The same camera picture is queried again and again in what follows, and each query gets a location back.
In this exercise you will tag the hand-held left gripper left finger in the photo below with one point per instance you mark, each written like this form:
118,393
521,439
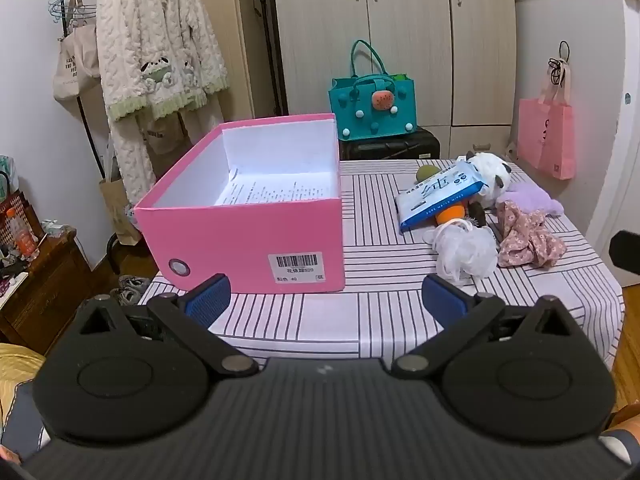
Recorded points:
207,302

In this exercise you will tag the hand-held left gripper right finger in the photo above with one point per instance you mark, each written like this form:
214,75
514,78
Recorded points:
442,302

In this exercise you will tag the white bath loofah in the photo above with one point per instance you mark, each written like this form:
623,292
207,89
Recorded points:
465,252

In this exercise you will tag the pink cardboard box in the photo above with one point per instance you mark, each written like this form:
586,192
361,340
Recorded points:
240,230

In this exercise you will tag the orange carrot toy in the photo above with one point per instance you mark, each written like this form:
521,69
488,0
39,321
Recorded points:
447,215

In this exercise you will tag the pink floral cloth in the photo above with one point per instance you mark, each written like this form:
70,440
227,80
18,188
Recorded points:
525,240

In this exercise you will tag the blue white wet wipes packet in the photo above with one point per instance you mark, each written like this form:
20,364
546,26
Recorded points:
435,195

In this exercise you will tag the purple fluffy cloth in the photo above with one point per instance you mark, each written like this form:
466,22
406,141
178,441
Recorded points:
535,195

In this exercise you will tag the green makeup sponge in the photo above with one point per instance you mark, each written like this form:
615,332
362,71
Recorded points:
426,174

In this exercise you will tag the white panda plush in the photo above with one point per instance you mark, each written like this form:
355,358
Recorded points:
492,170

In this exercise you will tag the striped tablecloth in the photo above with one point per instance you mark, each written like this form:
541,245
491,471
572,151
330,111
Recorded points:
390,270

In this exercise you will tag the grey sneaker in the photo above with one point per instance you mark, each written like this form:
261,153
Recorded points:
131,290

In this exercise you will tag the brown paper bag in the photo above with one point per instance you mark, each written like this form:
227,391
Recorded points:
117,210

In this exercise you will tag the printed paper sheet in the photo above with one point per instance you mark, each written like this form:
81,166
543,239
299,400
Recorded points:
280,190

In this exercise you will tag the pink shopping bag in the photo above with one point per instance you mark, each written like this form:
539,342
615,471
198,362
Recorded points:
545,135

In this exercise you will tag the wooden nightstand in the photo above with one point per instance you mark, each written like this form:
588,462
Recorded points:
55,290

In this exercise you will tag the black hard suitcase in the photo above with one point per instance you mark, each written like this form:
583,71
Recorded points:
390,149

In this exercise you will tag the orange drink bottle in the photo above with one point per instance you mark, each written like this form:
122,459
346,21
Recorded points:
22,240

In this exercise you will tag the yellow quilted blanket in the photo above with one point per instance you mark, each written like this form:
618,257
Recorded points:
15,370

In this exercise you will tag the black clothes rack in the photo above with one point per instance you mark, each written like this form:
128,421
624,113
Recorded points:
90,135

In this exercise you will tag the teal felt handbag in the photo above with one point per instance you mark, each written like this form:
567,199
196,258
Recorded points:
360,110

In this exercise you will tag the brown woven basket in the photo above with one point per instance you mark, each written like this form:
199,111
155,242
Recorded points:
20,202

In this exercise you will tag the white refrigerator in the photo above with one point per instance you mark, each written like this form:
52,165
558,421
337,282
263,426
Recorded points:
575,35

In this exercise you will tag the beige wardrobe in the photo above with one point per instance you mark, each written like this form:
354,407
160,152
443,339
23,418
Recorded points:
410,35

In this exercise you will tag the beige canvas tote bag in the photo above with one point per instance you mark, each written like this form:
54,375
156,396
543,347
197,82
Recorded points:
75,65

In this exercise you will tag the white fluffy cardigan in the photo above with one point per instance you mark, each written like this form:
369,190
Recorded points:
150,25

